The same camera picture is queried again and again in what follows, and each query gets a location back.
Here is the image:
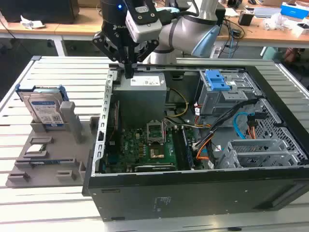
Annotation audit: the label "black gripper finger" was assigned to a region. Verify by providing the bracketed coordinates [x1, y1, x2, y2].
[92, 30, 134, 79]
[132, 38, 160, 73]

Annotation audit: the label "hard disk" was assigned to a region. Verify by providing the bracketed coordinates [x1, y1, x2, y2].
[14, 84, 70, 127]

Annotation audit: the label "grey metal disk bay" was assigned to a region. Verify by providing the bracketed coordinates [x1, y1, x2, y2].
[216, 139, 302, 170]

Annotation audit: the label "wooden desk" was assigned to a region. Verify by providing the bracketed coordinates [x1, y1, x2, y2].
[0, 0, 309, 48]

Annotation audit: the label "grey power supply unit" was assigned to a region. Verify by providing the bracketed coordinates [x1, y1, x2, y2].
[112, 72, 171, 129]

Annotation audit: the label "blue plastic drive latch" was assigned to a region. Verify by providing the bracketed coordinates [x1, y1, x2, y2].
[204, 70, 231, 91]

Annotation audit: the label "metal socket cover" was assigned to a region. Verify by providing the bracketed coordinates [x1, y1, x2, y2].
[146, 119, 165, 144]

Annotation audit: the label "large black box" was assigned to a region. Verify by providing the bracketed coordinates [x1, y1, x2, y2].
[0, 0, 80, 25]

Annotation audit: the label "crumpled white paper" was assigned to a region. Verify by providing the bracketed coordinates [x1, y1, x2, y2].
[20, 15, 45, 29]

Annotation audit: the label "grey metal drive cage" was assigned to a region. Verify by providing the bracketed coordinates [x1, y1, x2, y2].
[195, 70, 263, 116]

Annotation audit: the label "small black box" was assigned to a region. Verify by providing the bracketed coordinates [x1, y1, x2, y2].
[238, 12, 254, 27]

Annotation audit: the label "green motherboard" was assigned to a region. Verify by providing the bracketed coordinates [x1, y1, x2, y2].
[105, 125, 201, 174]

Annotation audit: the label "CPU socket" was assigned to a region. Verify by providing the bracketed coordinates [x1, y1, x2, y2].
[149, 144, 166, 160]

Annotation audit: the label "RAM stick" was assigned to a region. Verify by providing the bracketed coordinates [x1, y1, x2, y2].
[181, 127, 195, 169]
[28, 158, 74, 167]

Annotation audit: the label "grey parts rack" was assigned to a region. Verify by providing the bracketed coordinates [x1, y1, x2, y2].
[5, 101, 101, 188]

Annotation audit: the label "black graphics card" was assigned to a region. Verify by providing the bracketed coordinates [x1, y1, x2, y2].
[134, 164, 178, 173]

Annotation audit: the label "silver CPU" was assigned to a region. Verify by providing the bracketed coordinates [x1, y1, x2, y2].
[25, 144, 47, 155]

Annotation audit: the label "blue cardboard box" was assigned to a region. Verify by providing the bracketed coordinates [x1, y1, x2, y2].
[280, 2, 309, 19]

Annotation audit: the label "black PC case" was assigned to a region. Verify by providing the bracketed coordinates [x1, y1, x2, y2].
[82, 63, 309, 222]

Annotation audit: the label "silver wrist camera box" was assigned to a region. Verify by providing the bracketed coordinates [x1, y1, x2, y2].
[125, 0, 162, 43]

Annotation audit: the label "yellow wires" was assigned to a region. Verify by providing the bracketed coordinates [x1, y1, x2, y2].
[165, 88, 190, 119]

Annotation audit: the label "black cable bundle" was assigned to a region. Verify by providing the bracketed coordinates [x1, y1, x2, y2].
[193, 98, 261, 150]

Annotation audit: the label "blue data wire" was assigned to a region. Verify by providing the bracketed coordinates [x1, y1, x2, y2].
[233, 112, 254, 140]

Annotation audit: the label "coloured power wire bundle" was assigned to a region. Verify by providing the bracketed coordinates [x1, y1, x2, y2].
[246, 112, 266, 140]

